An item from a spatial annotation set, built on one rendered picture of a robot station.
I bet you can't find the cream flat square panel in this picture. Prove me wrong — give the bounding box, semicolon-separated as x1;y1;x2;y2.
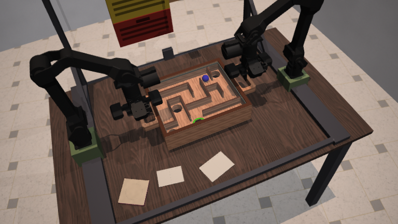
157;166;184;187

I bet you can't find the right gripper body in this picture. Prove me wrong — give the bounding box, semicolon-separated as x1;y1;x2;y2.
110;90;163;120

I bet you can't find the wooden maze board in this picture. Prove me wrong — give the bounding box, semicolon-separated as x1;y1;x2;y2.
140;58;256;150

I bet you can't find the tan square board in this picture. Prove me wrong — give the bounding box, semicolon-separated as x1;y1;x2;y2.
118;178;149;206

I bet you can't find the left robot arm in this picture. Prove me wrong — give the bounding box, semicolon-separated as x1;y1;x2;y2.
221;0;324;79

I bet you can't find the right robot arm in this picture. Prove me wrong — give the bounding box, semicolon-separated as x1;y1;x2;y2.
30;48;161;150

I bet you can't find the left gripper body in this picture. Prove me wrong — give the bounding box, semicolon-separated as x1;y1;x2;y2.
224;52;272;79

